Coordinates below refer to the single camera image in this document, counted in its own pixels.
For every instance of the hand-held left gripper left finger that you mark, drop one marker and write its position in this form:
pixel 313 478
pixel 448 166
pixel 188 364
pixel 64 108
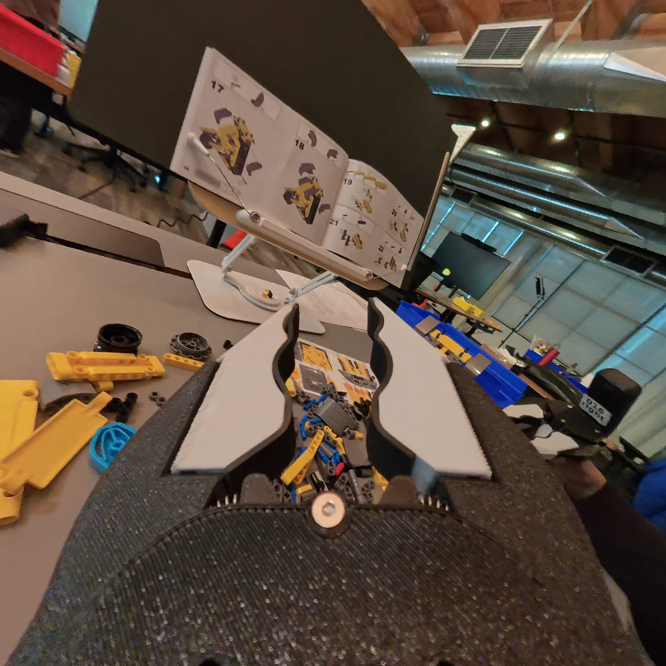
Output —
pixel 244 395

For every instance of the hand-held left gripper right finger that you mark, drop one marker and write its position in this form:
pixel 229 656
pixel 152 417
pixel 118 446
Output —
pixel 432 406

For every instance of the person's right forearm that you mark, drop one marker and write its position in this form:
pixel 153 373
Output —
pixel 629 551

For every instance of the person's right hand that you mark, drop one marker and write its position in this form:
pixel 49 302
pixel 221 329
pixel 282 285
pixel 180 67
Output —
pixel 582 478

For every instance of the short yellow beam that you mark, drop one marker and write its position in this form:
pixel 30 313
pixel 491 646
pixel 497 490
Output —
pixel 182 361

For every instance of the grey toy wheel hub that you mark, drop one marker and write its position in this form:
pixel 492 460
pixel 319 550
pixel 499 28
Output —
pixel 191 346

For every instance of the blue storage bin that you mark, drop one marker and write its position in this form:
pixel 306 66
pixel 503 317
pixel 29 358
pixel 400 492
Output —
pixel 499 377

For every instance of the yellow and grey sticker sheet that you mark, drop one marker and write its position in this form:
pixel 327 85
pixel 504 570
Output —
pixel 317 364

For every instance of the pile of toy building pieces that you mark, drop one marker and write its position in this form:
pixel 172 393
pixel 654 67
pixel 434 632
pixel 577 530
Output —
pixel 328 426

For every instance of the blue plastic bin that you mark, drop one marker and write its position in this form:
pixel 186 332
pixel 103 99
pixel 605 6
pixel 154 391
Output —
pixel 653 489

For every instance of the white book stand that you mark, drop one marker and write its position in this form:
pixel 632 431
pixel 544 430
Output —
pixel 249 291

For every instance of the white paper sheet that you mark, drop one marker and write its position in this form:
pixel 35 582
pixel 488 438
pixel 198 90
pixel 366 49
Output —
pixel 322 299

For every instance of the black toy wheel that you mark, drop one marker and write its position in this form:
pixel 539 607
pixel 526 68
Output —
pixel 118 339

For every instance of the blue round toy piece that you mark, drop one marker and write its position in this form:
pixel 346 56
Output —
pixel 112 446

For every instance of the black monitor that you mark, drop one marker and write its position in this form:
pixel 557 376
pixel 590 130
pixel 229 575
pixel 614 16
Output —
pixel 471 265

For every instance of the dark grey curved panel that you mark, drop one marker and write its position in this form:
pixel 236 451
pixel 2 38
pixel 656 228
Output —
pixel 62 403

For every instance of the long yellow panel piece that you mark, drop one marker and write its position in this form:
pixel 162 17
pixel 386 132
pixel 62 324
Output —
pixel 52 447

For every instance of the grey side table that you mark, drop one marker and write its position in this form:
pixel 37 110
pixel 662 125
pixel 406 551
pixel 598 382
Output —
pixel 104 229

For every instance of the wide yellow panel piece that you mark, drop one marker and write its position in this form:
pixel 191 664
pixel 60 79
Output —
pixel 15 411

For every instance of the toy instruction booklet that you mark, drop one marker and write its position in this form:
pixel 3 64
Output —
pixel 270 156

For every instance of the black fuzzy object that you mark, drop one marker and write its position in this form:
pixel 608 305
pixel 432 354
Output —
pixel 21 230

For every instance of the large black board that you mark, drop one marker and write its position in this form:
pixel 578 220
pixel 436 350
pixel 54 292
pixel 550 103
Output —
pixel 312 62

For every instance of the white vent grille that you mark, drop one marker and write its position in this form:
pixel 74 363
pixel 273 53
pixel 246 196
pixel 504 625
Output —
pixel 503 44

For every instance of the red storage bin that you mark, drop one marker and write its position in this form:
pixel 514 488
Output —
pixel 28 41

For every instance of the yellow beam frame piece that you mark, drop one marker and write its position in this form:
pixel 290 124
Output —
pixel 104 365

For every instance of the slim silver air duct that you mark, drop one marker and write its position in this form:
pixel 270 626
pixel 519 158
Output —
pixel 546 182

